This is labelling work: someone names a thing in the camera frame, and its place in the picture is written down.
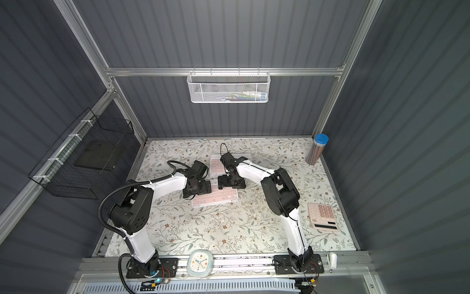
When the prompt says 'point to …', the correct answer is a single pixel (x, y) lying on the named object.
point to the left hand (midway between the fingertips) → (205, 192)
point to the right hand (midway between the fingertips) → (228, 187)
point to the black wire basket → (57, 171)
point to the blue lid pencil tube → (317, 148)
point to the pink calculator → (322, 217)
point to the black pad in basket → (98, 154)
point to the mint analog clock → (200, 263)
